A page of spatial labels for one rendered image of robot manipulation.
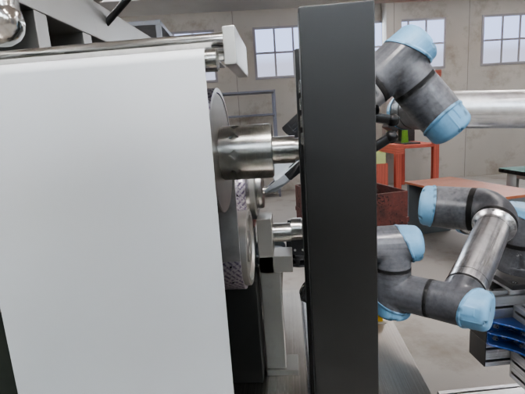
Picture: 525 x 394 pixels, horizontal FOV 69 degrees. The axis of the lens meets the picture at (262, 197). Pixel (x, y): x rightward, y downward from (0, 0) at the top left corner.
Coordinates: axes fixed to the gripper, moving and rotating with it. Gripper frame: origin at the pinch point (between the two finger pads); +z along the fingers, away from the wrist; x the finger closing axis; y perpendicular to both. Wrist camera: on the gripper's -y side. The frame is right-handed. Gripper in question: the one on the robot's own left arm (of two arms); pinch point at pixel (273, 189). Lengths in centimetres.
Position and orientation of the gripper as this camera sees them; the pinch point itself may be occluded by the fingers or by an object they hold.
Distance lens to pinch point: 68.9
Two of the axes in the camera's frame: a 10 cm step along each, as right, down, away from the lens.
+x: -0.6, 1.9, -9.8
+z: -7.3, 6.6, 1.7
